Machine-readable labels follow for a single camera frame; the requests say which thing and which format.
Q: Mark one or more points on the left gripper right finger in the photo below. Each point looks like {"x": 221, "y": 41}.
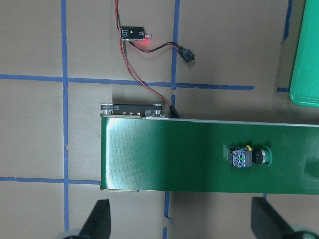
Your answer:
{"x": 266, "y": 223}

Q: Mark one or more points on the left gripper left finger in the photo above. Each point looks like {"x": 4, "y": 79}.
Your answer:
{"x": 98, "y": 224}

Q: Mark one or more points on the green button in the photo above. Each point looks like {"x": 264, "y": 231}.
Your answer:
{"x": 242, "y": 157}

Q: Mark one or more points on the green conveyor belt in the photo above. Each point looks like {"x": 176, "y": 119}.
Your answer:
{"x": 142, "y": 149}

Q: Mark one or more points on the green plastic tray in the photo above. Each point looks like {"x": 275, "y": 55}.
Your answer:
{"x": 304, "y": 89}

